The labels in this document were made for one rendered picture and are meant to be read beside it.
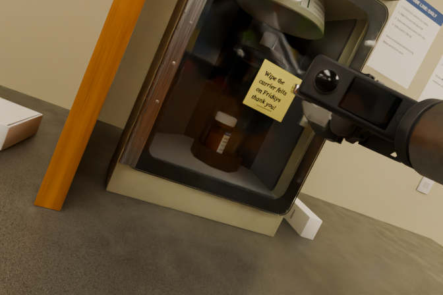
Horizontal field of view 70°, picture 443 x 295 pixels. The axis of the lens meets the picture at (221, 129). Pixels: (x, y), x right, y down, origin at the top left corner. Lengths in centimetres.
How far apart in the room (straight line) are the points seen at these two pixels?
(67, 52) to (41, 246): 62
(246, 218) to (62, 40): 63
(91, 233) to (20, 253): 8
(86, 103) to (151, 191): 20
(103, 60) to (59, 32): 54
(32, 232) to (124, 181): 17
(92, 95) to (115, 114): 54
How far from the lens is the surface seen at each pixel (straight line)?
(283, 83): 52
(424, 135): 32
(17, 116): 61
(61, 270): 36
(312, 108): 46
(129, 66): 91
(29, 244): 38
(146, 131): 48
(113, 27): 38
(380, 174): 137
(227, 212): 58
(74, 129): 40
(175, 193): 54
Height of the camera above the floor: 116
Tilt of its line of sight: 7 degrees down
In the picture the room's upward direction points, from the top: 25 degrees clockwise
